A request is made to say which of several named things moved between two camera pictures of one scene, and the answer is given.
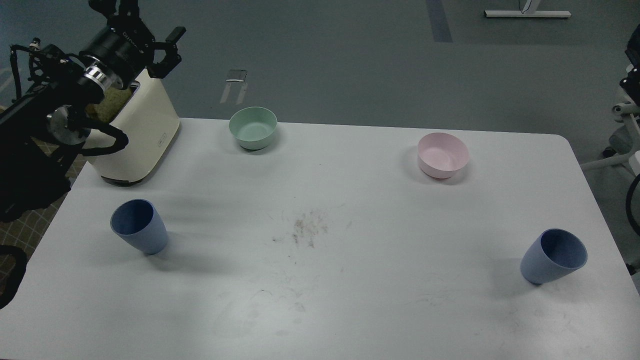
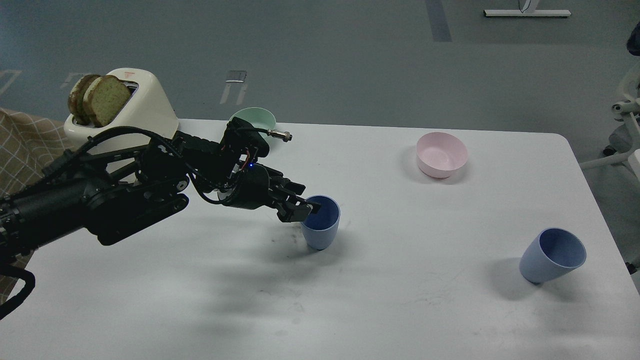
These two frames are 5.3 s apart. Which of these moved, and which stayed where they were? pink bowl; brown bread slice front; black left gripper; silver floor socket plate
Moved: black left gripper
Stayed: brown bread slice front; pink bowl; silver floor socket plate
